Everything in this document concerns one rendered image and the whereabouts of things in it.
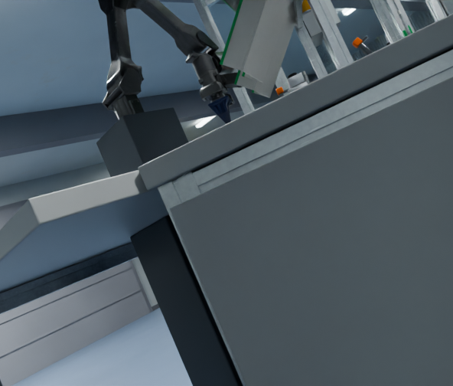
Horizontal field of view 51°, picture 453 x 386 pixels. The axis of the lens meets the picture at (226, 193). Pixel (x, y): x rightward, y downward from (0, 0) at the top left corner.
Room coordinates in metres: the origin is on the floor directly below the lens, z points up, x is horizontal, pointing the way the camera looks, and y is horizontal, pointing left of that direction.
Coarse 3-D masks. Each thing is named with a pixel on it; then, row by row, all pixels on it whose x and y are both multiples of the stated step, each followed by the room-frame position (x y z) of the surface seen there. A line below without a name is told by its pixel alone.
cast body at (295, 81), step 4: (288, 76) 1.36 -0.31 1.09; (292, 76) 1.36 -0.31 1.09; (296, 76) 1.35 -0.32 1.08; (300, 76) 1.35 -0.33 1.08; (288, 80) 1.35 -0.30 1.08; (292, 80) 1.35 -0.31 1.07; (296, 80) 1.35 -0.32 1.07; (300, 80) 1.35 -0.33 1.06; (304, 80) 1.35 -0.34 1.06; (288, 84) 1.37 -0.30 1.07; (292, 84) 1.35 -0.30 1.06; (296, 84) 1.35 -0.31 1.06; (300, 84) 1.35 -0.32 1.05; (304, 84) 1.35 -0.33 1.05; (292, 88) 1.35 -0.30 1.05; (296, 88) 1.35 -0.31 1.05; (288, 92) 1.35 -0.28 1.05
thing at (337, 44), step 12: (312, 0) 0.71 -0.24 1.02; (372, 0) 1.00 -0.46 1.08; (444, 0) 0.68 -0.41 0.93; (324, 12) 0.71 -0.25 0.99; (384, 12) 1.01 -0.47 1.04; (444, 12) 0.70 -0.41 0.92; (324, 24) 0.71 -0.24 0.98; (384, 24) 1.00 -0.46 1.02; (300, 36) 1.03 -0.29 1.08; (324, 36) 0.73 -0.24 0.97; (336, 36) 0.71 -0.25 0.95; (396, 36) 1.00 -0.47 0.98; (312, 48) 1.03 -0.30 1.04; (336, 48) 0.71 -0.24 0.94; (312, 60) 1.03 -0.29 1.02; (336, 60) 0.72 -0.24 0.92; (348, 60) 0.71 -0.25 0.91; (324, 72) 1.03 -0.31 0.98
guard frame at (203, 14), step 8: (208, 0) 2.57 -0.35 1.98; (216, 0) 2.56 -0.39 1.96; (200, 8) 2.08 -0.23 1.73; (208, 8) 2.58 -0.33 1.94; (200, 16) 2.08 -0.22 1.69; (208, 24) 2.08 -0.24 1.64; (208, 32) 2.08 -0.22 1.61; (216, 40) 2.08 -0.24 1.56; (240, 96) 2.09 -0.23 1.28; (248, 96) 2.57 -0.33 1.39; (240, 104) 2.08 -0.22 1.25; (248, 112) 2.08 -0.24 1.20
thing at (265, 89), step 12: (288, 12) 0.95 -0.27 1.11; (288, 24) 0.98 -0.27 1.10; (288, 36) 1.01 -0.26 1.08; (276, 48) 0.97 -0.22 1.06; (276, 60) 1.00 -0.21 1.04; (240, 72) 0.94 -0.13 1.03; (276, 72) 1.03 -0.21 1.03; (240, 84) 0.94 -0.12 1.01; (252, 84) 0.94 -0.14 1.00; (264, 84) 0.98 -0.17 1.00
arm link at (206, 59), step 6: (192, 54) 1.25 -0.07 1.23; (198, 54) 1.26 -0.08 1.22; (204, 54) 1.27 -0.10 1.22; (186, 60) 1.27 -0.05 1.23; (192, 60) 1.27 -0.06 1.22; (198, 60) 1.27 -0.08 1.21; (204, 60) 1.26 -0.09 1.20; (210, 60) 1.28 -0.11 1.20; (216, 60) 1.31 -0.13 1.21; (198, 66) 1.27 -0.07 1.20; (204, 66) 1.26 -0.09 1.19; (210, 66) 1.27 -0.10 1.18; (216, 66) 1.31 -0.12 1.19; (198, 72) 1.27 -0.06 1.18; (204, 72) 1.27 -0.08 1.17
